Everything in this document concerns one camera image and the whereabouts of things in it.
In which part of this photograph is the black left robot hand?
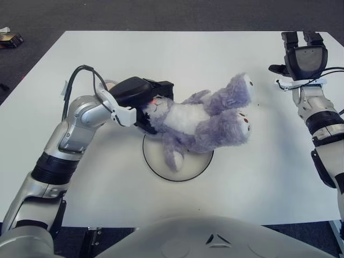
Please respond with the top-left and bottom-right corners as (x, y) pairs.
(109, 76), (175, 135)

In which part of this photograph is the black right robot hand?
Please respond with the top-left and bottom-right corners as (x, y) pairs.
(268, 31), (328, 81)

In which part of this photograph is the purple plush rabbit doll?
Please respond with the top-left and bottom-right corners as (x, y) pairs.
(103, 72), (255, 173)

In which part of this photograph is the white plate with black rim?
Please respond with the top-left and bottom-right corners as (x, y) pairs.
(141, 133), (215, 183)

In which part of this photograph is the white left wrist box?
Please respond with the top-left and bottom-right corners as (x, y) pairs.
(110, 106), (138, 127)

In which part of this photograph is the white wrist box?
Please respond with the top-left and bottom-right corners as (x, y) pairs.
(110, 106), (138, 127)
(274, 77), (327, 91)

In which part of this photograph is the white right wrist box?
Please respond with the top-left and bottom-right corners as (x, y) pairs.
(274, 77), (327, 91)

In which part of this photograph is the brown box on floor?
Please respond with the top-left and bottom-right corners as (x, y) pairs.
(0, 33), (25, 49)

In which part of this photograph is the light grey robot torso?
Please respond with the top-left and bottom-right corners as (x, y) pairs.
(0, 214), (344, 258)

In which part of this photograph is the white table leg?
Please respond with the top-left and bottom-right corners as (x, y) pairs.
(329, 220), (344, 244)

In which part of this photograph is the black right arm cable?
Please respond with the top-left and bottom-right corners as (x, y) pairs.
(291, 67), (344, 116)

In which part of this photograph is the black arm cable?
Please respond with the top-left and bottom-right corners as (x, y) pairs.
(291, 67), (344, 116)
(61, 64), (116, 121)

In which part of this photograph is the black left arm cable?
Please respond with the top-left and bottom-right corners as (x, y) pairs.
(61, 64), (116, 121)

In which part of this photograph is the black metal bracket with screws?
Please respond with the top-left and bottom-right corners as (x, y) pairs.
(80, 227), (103, 258)

